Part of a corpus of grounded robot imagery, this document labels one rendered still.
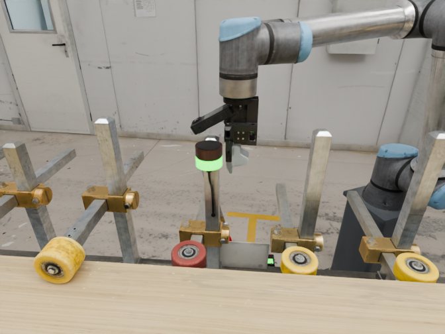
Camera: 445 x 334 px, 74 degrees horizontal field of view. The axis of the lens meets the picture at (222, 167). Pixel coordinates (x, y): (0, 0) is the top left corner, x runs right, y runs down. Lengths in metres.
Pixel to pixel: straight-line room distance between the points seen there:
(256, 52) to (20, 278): 0.69
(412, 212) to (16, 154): 0.98
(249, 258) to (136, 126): 3.06
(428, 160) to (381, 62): 2.69
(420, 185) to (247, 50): 0.50
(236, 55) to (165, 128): 3.03
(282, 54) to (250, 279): 0.50
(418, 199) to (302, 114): 2.65
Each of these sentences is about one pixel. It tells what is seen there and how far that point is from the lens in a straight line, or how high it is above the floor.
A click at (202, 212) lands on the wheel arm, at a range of 0.89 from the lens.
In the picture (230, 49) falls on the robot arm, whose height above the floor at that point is 1.32.
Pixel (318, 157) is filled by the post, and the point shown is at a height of 1.10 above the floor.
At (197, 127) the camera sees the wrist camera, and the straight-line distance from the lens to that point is 0.74.
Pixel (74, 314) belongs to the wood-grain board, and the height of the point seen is 0.90.
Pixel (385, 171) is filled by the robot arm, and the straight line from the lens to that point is 1.46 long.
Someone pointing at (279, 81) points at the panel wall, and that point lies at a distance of 3.29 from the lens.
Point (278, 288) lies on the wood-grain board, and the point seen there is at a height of 0.90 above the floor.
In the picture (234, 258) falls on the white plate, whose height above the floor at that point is 0.74.
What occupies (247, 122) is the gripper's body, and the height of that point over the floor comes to 1.15.
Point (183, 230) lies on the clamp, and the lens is 0.82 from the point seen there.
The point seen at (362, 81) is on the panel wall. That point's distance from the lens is 3.42.
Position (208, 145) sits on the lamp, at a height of 1.14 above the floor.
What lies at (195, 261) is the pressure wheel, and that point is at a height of 0.91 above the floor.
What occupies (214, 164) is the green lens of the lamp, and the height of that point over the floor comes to 1.10.
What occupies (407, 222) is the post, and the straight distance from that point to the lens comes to 0.87.
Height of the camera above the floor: 1.39
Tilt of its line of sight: 28 degrees down
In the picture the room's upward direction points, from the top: straight up
